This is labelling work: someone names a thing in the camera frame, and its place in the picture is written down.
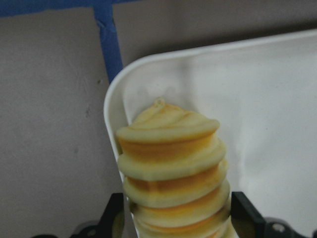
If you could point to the white tray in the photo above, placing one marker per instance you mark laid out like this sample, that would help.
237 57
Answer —
264 94

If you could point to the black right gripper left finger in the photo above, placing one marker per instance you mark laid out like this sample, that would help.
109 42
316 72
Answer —
111 224

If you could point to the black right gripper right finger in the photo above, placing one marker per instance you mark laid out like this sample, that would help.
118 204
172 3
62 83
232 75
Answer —
245 218

